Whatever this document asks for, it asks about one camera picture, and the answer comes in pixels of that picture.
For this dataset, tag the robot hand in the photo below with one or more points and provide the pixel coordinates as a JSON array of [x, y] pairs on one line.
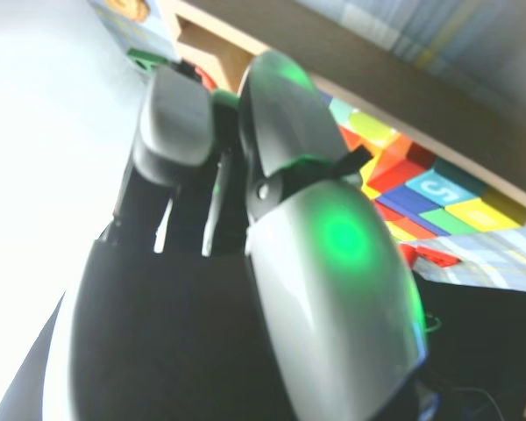
[[179, 329]]

